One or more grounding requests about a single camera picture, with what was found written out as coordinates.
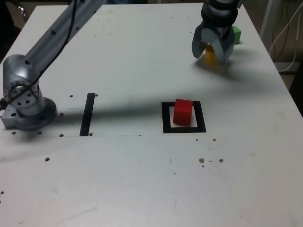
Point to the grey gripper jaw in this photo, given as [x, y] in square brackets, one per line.
[195, 45]
[225, 49]

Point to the yellow cube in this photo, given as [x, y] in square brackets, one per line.
[210, 56]

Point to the red cube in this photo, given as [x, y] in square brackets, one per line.
[182, 113]

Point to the black tape square outline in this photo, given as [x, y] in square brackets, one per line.
[165, 123]

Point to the green cube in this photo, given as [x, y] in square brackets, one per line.
[237, 35]

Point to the black tape strip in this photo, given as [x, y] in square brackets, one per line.
[87, 113]

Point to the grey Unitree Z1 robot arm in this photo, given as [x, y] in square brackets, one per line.
[47, 42]

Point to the white post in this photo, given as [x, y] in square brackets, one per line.
[267, 14]

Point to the metal chair frame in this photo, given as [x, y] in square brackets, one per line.
[23, 11]

